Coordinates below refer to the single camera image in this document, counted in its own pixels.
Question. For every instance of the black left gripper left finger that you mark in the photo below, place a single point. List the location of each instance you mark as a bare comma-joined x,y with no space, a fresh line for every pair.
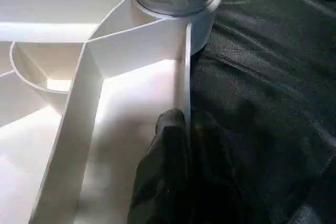
165,182

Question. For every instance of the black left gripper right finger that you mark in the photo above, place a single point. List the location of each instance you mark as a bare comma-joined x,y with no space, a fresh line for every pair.
220,187

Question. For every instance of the white plastic table top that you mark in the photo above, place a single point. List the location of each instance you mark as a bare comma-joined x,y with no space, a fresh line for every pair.
79,103

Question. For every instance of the black work mat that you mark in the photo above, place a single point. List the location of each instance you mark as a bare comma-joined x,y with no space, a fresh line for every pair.
273,103

